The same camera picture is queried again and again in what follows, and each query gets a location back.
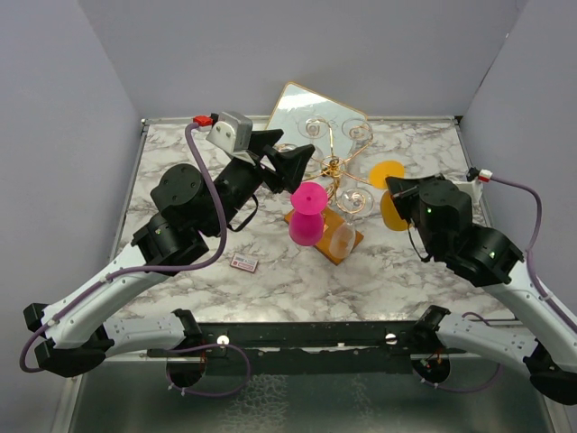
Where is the small red white box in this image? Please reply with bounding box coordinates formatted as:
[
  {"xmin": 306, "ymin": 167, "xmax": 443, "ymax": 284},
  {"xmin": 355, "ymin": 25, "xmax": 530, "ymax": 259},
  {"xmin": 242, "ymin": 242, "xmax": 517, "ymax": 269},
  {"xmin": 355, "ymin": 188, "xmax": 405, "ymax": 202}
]
[{"xmin": 230, "ymin": 253, "xmax": 259, "ymax": 273}]

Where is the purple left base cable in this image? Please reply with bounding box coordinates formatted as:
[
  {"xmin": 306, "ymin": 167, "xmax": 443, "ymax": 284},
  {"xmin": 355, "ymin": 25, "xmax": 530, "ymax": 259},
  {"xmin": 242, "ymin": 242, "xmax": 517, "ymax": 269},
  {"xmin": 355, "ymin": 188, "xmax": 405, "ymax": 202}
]
[{"xmin": 165, "ymin": 345, "xmax": 253, "ymax": 398}]

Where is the hanging clear glass on rack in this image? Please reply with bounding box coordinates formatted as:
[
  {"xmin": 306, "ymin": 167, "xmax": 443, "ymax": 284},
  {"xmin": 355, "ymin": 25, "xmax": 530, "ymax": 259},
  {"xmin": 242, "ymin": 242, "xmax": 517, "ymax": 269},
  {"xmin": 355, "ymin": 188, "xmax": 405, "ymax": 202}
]
[{"xmin": 342, "ymin": 118, "xmax": 373, "ymax": 156}]

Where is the clear round wine glass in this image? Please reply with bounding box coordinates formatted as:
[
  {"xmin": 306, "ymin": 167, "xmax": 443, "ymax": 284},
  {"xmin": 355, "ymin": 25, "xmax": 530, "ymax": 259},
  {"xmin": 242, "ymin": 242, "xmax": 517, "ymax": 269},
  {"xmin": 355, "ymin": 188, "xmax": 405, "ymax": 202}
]
[{"xmin": 298, "ymin": 116, "xmax": 330, "ymax": 175}]

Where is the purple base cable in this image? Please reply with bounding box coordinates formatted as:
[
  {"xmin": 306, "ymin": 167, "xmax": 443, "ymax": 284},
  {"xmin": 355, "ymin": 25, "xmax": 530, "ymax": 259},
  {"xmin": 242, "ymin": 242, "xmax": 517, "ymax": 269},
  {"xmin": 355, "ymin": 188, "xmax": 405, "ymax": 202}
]
[
  {"xmin": 412, "ymin": 311, "xmax": 501, "ymax": 392},
  {"xmin": 165, "ymin": 345, "xmax": 253, "ymax": 398}
]

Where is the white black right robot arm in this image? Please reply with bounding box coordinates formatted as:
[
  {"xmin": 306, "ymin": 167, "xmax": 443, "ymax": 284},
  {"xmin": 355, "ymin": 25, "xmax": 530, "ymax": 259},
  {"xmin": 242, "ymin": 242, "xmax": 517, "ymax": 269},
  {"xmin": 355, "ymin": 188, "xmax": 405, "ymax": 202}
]
[{"xmin": 385, "ymin": 169, "xmax": 576, "ymax": 406}]

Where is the gold wire wine glass rack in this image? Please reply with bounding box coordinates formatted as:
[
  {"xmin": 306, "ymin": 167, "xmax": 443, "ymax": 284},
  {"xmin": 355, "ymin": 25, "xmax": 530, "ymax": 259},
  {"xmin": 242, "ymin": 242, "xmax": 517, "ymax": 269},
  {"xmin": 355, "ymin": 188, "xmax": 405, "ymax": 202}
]
[{"xmin": 303, "ymin": 120, "xmax": 374, "ymax": 211}]

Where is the small clear stemmed glass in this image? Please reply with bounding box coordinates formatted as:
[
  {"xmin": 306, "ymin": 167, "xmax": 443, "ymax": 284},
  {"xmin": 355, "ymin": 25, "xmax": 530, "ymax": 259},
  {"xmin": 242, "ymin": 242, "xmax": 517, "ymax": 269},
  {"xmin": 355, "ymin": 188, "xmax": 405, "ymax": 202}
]
[{"xmin": 328, "ymin": 184, "xmax": 375, "ymax": 261}]

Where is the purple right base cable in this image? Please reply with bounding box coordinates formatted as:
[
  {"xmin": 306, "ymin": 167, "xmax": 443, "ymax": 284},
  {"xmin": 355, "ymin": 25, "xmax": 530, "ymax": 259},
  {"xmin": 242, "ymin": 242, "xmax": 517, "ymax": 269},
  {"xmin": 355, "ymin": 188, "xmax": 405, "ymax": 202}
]
[{"xmin": 412, "ymin": 311, "xmax": 501, "ymax": 392}]

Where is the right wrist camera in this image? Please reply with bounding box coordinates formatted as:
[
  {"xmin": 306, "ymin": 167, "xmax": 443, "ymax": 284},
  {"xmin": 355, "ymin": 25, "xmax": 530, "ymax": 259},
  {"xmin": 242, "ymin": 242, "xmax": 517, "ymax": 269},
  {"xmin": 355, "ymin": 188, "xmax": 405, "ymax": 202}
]
[{"xmin": 453, "ymin": 167, "xmax": 493, "ymax": 204}]

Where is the pink plastic goblet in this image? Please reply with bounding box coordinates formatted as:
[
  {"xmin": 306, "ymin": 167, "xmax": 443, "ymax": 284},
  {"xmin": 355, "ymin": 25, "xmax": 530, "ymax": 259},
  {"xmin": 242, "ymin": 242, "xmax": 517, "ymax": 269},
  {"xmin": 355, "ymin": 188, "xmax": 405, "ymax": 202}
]
[{"xmin": 288, "ymin": 181, "xmax": 328, "ymax": 246}]

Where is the yellow plastic goblet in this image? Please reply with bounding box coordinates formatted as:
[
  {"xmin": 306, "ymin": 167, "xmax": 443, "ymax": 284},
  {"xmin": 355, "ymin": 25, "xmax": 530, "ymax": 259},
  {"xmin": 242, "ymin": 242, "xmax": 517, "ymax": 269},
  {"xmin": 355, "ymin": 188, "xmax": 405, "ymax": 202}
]
[{"xmin": 369, "ymin": 161, "xmax": 409, "ymax": 232}]

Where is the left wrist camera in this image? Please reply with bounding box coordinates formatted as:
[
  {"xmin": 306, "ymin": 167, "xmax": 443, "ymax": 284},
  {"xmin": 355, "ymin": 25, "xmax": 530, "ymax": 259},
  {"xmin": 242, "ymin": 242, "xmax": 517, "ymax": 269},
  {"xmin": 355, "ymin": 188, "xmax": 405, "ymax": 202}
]
[{"xmin": 192, "ymin": 112, "xmax": 256, "ymax": 166}]

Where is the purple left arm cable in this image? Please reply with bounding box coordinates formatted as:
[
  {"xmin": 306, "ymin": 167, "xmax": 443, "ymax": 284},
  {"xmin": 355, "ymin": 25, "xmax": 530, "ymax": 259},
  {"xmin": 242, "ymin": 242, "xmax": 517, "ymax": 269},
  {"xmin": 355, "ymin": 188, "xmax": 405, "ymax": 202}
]
[{"xmin": 18, "ymin": 125, "xmax": 227, "ymax": 374}]

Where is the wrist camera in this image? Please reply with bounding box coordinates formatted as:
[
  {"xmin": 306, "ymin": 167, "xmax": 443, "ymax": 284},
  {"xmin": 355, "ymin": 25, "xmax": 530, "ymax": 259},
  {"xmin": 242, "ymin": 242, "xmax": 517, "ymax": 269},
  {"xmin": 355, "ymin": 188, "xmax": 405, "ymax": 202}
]
[
  {"xmin": 192, "ymin": 112, "xmax": 256, "ymax": 166},
  {"xmin": 453, "ymin": 167, "xmax": 493, "ymax": 204}
]

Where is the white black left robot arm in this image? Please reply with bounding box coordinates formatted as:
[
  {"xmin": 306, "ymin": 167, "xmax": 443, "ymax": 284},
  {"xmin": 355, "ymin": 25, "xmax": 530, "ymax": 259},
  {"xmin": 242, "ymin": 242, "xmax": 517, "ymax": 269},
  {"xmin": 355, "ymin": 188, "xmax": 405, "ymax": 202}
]
[{"xmin": 19, "ymin": 123, "xmax": 315, "ymax": 378}]

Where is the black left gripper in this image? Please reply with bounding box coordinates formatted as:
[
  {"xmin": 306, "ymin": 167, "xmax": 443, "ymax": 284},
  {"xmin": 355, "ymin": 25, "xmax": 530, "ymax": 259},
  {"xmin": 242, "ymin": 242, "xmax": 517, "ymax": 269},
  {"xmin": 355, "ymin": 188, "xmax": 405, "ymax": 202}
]
[{"xmin": 202, "ymin": 130, "xmax": 315, "ymax": 237}]

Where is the black mounting rail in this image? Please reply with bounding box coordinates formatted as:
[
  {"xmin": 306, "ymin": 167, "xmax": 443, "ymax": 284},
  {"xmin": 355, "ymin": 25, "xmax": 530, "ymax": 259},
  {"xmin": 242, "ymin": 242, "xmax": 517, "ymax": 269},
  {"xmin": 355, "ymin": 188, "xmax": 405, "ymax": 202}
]
[{"xmin": 147, "ymin": 320, "xmax": 461, "ymax": 376}]

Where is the gold framed whiteboard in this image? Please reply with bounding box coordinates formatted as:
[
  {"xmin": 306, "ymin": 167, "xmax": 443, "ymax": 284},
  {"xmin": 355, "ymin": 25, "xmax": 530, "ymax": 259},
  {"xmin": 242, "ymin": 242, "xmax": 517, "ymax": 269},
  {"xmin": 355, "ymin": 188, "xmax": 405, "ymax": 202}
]
[{"xmin": 266, "ymin": 82, "xmax": 368, "ymax": 156}]

